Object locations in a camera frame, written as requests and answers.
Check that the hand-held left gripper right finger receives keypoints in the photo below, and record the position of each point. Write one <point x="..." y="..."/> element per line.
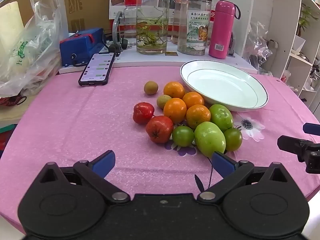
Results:
<point x="223" y="163"/>

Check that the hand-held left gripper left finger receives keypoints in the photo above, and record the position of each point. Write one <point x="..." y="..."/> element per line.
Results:
<point x="105" y="162"/>

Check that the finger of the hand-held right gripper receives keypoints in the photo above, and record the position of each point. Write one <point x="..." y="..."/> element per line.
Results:
<point x="312" y="128"/>
<point x="290" y="145"/>

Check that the green tomato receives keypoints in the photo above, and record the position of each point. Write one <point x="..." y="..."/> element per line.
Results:
<point x="183" y="136"/>
<point x="233" y="139"/>

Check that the green apple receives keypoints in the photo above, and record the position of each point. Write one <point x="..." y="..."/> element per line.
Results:
<point x="221" y="117"/>
<point x="209" y="138"/>

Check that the orange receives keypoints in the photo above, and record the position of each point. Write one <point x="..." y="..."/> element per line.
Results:
<point x="175" y="110"/>
<point x="173" y="89"/>
<point x="193" y="99"/>
<point x="198" y="116"/>

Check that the red apple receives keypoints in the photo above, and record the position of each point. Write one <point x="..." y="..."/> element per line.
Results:
<point x="159" y="129"/>
<point x="143" y="112"/>

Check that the white plate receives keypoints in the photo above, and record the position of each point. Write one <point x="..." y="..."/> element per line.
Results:
<point x="225" y="87"/>

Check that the green-brown kiwi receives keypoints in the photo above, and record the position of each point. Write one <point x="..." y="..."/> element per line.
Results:
<point x="163" y="101"/>

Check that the brown longan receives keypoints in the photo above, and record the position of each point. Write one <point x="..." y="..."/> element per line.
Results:
<point x="151" y="87"/>

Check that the pink floral tablecloth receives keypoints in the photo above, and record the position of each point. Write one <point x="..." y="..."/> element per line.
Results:
<point x="75" y="130"/>

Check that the black smartphone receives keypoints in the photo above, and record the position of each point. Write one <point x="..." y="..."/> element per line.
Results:
<point x="97" y="68"/>

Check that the clear plastic wrap bundle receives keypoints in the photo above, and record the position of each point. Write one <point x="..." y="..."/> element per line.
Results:
<point x="260" y="50"/>

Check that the white shelf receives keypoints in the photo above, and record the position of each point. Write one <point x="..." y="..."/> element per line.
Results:
<point x="292" y="30"/>

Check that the white board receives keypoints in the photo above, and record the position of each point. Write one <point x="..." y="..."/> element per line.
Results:
<point x="150" y="61"/>

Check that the green potted plant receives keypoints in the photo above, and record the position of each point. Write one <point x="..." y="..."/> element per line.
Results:
<point x="306" y="17"/>

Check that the blue box device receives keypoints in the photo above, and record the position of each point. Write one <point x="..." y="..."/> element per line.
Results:
<point x="77" y="45"/>

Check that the small gold card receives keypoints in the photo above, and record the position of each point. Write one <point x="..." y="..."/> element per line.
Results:
<point x="172" y="54"/>

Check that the glass vase with plant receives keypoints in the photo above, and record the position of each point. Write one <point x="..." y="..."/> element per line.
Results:
<point x="152" y="40"/>

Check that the clear labelled plastic jar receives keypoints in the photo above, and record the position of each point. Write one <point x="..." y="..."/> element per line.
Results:
<point x="195" y="35"/>

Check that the pink thermos bottle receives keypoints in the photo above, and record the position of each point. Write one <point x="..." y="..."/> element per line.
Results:
<point x="221" y="30"/>

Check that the clear plastic bag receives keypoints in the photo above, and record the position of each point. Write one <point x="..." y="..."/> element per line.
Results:
<point x="37" y="42"/>

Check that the clear plastic container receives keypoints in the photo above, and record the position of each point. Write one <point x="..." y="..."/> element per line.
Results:
<point x="176" y="25"/>

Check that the clear bottle with red cap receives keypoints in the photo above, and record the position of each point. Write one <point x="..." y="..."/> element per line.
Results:
<point x="130" y="17"/>

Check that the cardboard box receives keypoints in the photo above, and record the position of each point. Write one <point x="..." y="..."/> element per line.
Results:
<point x="82" y="5"/>

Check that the beige paper bag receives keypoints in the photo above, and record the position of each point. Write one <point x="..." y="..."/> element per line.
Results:
<point x="10" y="25"/>

